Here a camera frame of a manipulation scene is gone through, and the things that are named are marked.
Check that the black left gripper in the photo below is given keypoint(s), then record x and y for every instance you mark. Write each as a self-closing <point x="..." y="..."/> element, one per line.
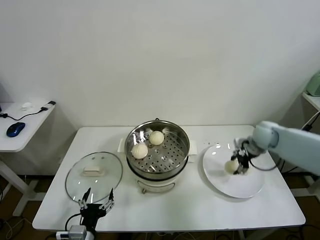
<point x="92" y="211"/>

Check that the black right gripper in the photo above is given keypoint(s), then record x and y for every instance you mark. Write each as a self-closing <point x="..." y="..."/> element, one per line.
<point x="243" y="157"/>

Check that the round glass pot lid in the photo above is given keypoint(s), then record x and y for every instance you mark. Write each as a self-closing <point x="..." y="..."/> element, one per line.
<point x="100" y="160"/>

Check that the pale right robot arm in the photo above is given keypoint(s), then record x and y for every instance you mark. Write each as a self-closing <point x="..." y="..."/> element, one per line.
<point x="295" y="145"/>

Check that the perforated steel steamer basket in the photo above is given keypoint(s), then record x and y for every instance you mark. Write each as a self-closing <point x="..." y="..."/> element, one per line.
<point x="172" y="150"/>

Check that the white round plate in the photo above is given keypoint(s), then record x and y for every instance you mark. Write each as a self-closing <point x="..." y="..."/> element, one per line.
<point x="240" y="186"/>

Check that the tiny dark crumbs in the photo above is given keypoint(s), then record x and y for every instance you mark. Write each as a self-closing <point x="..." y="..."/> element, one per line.
<point x="212" y="143"/>

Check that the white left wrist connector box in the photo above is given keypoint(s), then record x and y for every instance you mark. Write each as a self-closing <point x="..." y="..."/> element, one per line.
<point x="62" y="234"/>

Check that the white electric cooker base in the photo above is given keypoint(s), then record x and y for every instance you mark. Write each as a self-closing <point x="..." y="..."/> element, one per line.
<point x="155" y="186"/>

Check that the white side desk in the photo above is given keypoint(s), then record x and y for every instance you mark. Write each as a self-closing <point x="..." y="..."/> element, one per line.
<point x="25" y="142"/>

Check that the pale green appliance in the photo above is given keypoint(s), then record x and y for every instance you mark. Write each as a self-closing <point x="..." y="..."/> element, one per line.
<point x="314" y="86"/>

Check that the blue computer mouse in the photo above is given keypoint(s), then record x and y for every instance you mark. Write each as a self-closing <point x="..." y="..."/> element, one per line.
<point x="15" y="129"/>

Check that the small white crumpled object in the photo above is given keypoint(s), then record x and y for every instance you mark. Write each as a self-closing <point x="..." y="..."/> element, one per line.
<point x="27" y="105"/>

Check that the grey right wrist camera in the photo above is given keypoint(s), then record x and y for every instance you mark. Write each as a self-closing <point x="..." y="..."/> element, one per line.
<point x="241" y="143"/>

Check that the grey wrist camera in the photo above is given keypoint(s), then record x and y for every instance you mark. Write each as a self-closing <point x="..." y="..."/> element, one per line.
<point x="241" y="143"/>
<point x="77" y="231"/>

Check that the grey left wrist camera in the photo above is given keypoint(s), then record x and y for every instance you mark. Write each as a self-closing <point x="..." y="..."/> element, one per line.
<point x="77" y="231"/>

